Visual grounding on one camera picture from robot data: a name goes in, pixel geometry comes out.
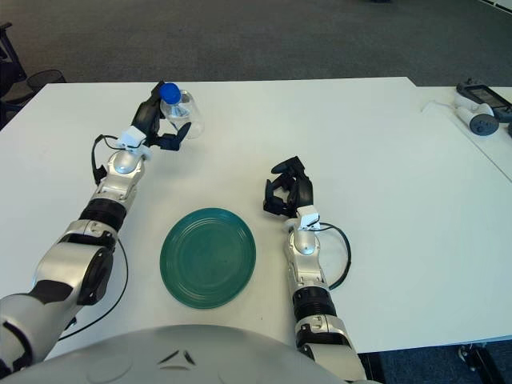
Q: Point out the black table leg frame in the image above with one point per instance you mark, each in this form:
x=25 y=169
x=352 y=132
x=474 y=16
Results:
x=484 y=364

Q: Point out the black office chair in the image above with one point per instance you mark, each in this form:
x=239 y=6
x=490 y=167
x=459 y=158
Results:
x=10 y=72

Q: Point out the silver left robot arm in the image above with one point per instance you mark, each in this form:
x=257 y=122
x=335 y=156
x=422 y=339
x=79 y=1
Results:
x=72 y=260

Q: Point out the black mesh wastebasket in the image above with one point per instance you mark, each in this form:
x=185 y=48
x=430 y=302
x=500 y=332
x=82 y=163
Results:
x=46 y=79

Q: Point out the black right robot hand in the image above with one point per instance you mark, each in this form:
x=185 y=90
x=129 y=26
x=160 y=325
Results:
x=305 y=192

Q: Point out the white grey VR controller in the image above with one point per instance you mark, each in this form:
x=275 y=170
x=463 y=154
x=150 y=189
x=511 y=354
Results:
x=482 y=124

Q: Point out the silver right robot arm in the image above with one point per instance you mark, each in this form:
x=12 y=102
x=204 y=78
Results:
x=306 y=252

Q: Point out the green round plate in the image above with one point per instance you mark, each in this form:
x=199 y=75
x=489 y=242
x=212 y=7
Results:
x=208 y=258

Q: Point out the black handheld screen device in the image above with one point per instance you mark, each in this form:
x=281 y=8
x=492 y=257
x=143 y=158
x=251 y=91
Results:
x=482 y=94

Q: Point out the clear bottle with blue cap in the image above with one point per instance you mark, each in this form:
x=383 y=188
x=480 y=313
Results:
x=188 y=108

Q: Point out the silver robot torso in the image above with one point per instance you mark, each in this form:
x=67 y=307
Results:
x=180 y=360

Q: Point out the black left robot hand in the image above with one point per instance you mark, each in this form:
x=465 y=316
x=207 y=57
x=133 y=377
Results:
x=144 y=116

